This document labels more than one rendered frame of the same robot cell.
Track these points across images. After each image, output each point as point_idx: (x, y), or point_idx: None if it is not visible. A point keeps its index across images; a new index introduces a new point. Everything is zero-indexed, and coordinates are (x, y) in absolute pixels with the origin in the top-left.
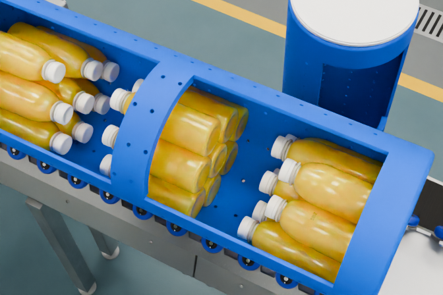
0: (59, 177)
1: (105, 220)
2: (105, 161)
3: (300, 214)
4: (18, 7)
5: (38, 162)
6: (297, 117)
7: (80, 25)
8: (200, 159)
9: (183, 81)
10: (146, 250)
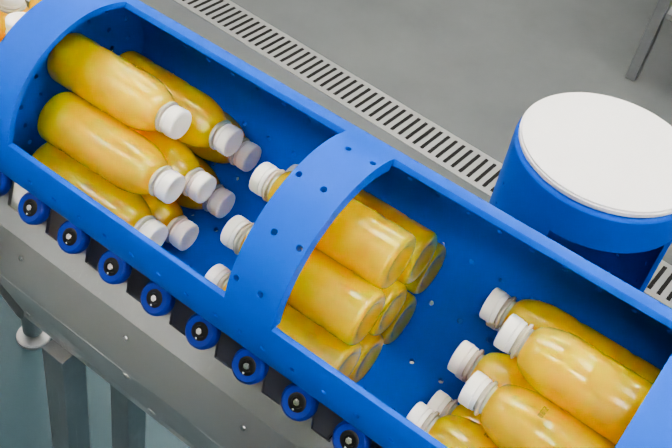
0: (126, 294)
1: (178, 379)
2: (215, 272)
3: (522, 404)
4: (147, 19)
5: (101, 263)
6: (545, 250)
7: (234, 61)
8: (373, 290)
9: (378, 162)
10: (229, 442)
